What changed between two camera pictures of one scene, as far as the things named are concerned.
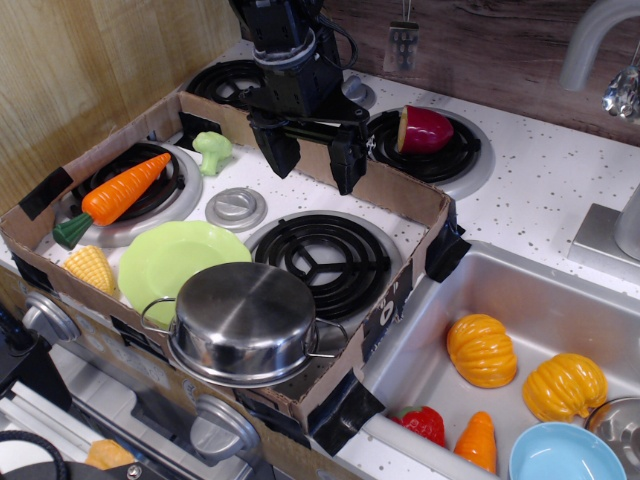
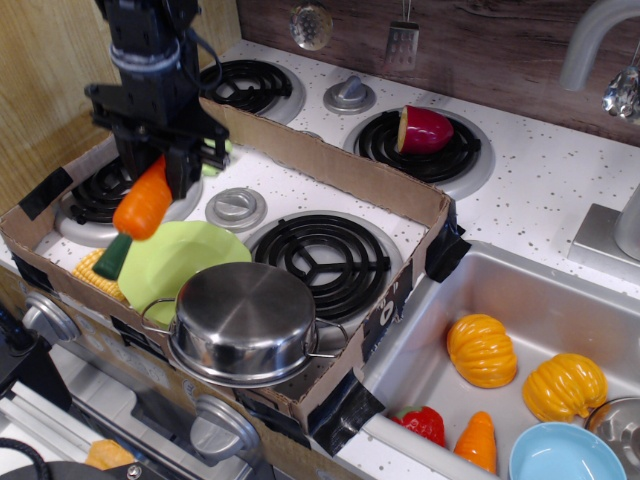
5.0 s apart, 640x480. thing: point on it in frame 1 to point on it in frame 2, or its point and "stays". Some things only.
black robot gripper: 302,93 to 159,96
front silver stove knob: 237,209 stays
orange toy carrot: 113,198 to 138,214
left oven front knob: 44,317 stays
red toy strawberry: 424,421 stays
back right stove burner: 453,170 stays
